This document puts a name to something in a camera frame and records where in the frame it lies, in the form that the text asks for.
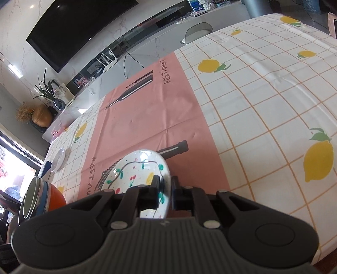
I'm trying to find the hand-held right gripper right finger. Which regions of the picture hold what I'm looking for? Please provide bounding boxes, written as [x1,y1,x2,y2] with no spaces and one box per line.
[171,176,264,229]

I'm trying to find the sketch picture frame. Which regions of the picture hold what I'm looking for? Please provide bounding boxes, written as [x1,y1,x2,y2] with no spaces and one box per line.
[54,82,74,103]

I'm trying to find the blue and white box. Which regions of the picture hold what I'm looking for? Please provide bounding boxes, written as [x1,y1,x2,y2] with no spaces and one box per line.
[39,160,52,177]

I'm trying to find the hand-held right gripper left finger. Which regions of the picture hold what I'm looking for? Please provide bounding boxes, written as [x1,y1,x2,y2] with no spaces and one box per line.
[70,175,160,230]

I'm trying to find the white router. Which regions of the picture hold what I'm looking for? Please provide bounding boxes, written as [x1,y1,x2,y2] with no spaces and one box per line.
[96,47,118,72]

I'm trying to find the small white sticker plate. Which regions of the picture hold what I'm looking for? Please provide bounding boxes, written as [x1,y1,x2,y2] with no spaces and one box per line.
[51,148,66,172]

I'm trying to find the white rolling stool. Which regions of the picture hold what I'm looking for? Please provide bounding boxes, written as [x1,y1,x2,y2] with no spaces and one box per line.
[181,22,213,45]

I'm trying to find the lemon print checked tablecloth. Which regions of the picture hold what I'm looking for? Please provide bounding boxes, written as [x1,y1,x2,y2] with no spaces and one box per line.
[39,12,337,265]

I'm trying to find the orange gourd vase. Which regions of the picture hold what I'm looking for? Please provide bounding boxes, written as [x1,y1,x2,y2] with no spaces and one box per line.
[32,105,53,128]

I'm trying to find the blue steel bowl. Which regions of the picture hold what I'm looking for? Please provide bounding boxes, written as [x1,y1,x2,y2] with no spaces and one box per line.
[18,176,51,227]

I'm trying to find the orange bowl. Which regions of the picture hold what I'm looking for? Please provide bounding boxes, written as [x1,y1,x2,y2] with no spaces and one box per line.
[39,182,67,214]

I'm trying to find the black cable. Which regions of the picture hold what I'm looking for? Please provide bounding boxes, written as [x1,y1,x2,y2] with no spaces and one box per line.
[123,51,144,80]

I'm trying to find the black television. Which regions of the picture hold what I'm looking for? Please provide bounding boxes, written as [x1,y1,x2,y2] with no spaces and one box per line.
[26,0,139,74]

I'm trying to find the grey round trash can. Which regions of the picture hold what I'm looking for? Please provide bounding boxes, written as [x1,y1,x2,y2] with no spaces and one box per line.
[241,0,273,19]

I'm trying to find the dried yellow flowers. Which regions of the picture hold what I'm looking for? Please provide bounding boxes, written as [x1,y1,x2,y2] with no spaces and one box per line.
[15,102,33,122]

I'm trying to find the green leafy plant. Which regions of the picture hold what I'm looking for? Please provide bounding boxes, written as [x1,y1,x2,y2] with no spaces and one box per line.
[33,68,57,101]

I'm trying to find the fruit pattern white plate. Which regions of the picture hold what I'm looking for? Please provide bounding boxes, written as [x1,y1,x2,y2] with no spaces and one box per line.
[101,149,172,220]

